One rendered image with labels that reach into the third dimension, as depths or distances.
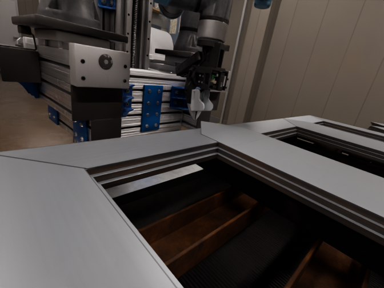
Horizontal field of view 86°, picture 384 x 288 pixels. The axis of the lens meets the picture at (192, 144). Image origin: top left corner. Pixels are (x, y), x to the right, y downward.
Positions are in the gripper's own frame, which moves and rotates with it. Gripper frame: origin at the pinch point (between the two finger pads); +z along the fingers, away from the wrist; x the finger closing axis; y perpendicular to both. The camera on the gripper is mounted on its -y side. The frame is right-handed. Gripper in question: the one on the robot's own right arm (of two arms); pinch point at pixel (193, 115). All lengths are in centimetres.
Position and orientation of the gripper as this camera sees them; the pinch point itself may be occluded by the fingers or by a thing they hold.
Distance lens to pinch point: 62.4
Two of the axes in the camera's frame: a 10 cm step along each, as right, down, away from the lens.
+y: 6.7, 3.5, -6.5
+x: 7.2, -1.3, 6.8
